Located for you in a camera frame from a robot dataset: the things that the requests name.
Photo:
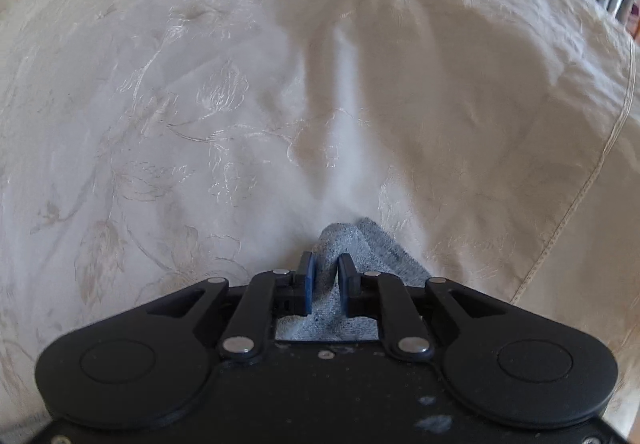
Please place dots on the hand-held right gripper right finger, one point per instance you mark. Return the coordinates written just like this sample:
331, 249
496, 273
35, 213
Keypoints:
350, 291

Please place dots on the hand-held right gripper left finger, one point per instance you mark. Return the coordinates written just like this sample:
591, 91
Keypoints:
306, 285

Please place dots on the cream embroidered bedspread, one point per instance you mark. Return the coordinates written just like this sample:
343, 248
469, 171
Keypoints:
200, 74

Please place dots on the grey speckled pants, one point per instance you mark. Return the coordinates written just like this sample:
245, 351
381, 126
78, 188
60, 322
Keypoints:
327, 244

